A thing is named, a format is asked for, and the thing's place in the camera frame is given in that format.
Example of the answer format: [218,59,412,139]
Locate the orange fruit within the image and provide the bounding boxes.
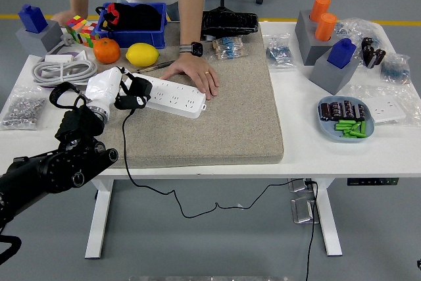
[93,37,122,64]

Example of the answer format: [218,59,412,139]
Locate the crumpled clear bag blue parts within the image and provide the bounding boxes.
[335,17,384,48]

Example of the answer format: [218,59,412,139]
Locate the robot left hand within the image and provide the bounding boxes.
[84,66,154,113]

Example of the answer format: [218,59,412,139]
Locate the clear bag of taped resistors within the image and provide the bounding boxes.
[205,36,247,61]

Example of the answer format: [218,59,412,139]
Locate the white and purple flat box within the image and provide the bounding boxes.
[41,49,88,89]

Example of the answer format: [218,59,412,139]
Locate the colourful puzzle cube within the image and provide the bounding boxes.
[80,22,101,48]
[64,14,89,44]

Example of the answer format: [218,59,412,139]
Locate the white power strip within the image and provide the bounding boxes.
[131,73,208,120]

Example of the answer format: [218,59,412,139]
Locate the clear plastic socket bag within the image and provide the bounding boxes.
[350,83,421,128]

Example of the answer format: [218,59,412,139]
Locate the silver metal pedal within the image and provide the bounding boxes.
[288,178,313,193]
[291,195,320,225]

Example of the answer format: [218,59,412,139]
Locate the black pen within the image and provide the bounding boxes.
[134,60,176,74]

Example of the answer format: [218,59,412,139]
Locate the grey block holder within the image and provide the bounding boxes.
[15,19,65,57]
[309,49,361,96]

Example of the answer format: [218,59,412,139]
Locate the clear bag of metal nuts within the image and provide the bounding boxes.
[0,86,47,131]

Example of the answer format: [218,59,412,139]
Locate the black hanging cable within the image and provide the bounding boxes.
[304,178,320,281]

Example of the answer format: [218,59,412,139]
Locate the grey-brown mat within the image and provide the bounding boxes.
[70,20,285,169]

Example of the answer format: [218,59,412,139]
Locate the clear bag of blue parts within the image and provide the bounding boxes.
[264,33,297,70]

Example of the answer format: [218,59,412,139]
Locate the white table leg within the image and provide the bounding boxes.
[309,178,343,257]
[84,178,114,259]

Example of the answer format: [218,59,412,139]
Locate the black cloth bag red trim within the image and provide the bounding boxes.
[95,2,162,32]

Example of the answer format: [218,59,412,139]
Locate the white wall socket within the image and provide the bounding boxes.
[370,96,407,124]

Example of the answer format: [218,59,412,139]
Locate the clear bag of blue resistors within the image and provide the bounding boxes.
[380,53,412,85]

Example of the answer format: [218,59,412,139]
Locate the black wrist watch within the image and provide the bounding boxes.
[179,41,204,57]

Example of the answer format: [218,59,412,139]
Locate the yellow lemon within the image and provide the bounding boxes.
[125,42,161,67]

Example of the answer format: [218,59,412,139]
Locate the person's left hand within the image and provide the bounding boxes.
[160,53,220,100]

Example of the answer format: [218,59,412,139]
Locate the person's right hand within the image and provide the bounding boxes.
[51,9,88,28]

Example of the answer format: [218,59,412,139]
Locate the black plug cord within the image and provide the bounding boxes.
[122,108,313,218]

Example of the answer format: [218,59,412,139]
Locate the black glossy tray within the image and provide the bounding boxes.
[201,10,260,37]

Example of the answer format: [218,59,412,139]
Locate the light blue plate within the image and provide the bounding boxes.
[317,95,376,143]

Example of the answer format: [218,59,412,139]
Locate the orange cylinder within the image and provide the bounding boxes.
[309,0,332,22]
[314,13,339,43]

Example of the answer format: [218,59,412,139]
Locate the black table control panel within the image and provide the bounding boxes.
[347,178,400,186]

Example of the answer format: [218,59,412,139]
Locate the blue house-shaped block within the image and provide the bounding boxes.
[327,38,358,70]
[18,3,49,34]

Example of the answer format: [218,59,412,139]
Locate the black plug adapter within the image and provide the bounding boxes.
[126,76,154,104]

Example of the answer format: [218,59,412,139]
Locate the blue plastic bin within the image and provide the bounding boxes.
[95,1,168,49]

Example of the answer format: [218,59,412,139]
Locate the grey holder with two holes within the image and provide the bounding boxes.
[295,10,343,66]

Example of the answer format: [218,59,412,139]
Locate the bag of dark capacitors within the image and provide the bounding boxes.
[360,36,387,70]

